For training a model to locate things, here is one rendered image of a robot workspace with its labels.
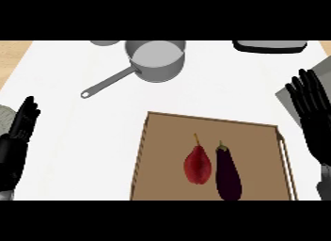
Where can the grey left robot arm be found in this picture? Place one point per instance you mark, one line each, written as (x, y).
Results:
(2, 196)

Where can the brown wooden tray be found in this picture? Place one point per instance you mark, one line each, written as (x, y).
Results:
(210, 163)

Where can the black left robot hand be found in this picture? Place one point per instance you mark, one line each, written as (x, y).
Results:
(11, 147)

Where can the dark purple eggplant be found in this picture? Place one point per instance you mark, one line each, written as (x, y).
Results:
(228, 174)

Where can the red pear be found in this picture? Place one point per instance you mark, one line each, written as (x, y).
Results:
(199, 164)

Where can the black and grey appliance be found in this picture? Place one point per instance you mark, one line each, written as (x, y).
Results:
(271, 46)

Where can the grey flat panel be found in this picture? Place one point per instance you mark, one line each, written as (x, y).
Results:
(328, 88)

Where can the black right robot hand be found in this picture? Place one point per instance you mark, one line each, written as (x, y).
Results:
(323, 125)

